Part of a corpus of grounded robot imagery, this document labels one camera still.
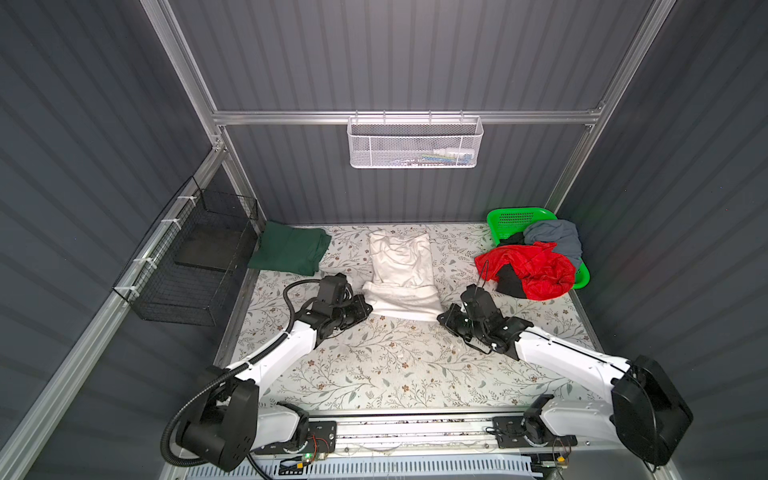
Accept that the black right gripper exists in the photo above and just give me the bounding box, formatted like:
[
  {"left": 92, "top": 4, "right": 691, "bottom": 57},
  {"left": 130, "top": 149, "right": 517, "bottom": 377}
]
[{"left": 436, "top": 302, "right": 485, "bottom": 340}]

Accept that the white printed t shirt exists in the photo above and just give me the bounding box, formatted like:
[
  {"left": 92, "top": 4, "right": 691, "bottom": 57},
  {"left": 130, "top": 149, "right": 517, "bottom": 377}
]
[{"left": 363, "top": 230, "right": 443, "bottom": 323}]

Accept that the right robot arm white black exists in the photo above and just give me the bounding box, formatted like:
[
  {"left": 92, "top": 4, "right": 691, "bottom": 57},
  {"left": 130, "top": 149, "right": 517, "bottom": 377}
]
[{"left": 437, "top": 304, "right": 693, "bottom": 467}]

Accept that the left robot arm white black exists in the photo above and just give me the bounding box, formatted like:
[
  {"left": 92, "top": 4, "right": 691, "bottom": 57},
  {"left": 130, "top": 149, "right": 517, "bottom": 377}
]
[{"left": 160, "top": 294, "right": 373, "bottom": 472}]

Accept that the floral patterned table mat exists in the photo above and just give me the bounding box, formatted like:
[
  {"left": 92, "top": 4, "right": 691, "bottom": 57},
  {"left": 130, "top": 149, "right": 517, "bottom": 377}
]
[{"left": 223, "top": 223, "right": 601, "bottom": 411}]

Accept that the red t shirt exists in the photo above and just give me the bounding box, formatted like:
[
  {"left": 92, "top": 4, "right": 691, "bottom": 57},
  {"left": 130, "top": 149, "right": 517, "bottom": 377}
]
[{"left": 474, "top": 242, "right": 576, "bottom": 301}]

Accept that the folded dark green t shirt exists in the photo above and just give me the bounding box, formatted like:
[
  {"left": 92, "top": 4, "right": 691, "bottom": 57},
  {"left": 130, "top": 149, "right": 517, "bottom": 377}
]
[{"left": 248, "top": 221, "right": 332, "bottom": 276}]

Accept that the green plastic laundry basket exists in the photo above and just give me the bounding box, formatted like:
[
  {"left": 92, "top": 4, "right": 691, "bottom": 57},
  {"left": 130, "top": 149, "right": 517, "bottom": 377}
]
[{"left": 486, "top": 206, "right": 592, "bottom": 290}]

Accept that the grey blue t shirt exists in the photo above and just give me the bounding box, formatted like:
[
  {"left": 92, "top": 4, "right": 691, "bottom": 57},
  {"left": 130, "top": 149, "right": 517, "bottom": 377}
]
[{"left": 523, "top": 220, "right": 583, "bottom": 269}]

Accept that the white bottle in basket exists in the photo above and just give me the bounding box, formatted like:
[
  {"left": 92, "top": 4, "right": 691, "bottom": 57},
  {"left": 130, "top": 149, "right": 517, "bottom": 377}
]
[{"left": 433, "top": 147, "right": 476, "bottom": 163}]

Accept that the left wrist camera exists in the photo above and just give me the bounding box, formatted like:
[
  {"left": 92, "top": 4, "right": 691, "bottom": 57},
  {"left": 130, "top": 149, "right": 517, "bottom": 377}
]
[{"left": 316, "top": 273, "right": 353, "bottom": 307}]

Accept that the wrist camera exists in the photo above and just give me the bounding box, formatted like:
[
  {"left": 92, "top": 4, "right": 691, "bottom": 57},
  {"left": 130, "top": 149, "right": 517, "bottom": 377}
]
[
  {"left": 316, "top": 273, "right": 353, "bottom": 307},
  {"left": 460, "top": 284, "right": 501, "bottom": 319}
]

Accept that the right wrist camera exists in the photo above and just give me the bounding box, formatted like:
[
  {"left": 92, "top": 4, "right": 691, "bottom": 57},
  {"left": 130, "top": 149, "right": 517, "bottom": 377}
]
[{"left": 460, "top": 284, "right": 501, "bottom": 319}]

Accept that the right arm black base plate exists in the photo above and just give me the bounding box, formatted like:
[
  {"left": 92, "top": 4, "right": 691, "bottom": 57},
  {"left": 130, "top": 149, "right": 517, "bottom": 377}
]
[{"left": 486, "top": 415, "right": 578, "bottom": 448}]

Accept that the aluminium mounting rail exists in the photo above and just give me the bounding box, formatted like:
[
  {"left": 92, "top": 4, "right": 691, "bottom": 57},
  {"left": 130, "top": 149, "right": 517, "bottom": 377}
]
[{"left": 167, "top": 409, "right": 661, "bottom": 463}]

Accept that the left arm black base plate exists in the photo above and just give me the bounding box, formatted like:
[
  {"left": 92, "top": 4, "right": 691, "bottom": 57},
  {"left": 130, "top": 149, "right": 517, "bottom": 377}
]
[{"left": 283, "top": 420, "right": 338, "bottom": 454}]

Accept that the black corrugated cable conduit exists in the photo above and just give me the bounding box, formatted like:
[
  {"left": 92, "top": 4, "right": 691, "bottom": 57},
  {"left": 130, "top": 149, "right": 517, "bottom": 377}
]
[{"left": 159, "top": 278, "right": 328, "bottom": 480}]

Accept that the white slotted cable duct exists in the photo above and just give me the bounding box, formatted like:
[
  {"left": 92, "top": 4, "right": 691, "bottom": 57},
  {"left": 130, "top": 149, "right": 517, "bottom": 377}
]
[{"left": 187, "top": 454, "right": 544, "bottom": 479}]

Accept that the black wire mesh basket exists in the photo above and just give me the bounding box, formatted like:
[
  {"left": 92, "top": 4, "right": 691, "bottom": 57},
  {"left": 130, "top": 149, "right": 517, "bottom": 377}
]
[{"left": 113, "top": 179, "right": 259, "bottom": 327}]

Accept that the white wire mesh basket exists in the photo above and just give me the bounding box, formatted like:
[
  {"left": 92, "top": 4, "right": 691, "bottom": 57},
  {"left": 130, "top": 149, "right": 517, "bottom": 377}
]
[{"left": 346, "top": 115, "right": 484, "bottom": 169}]

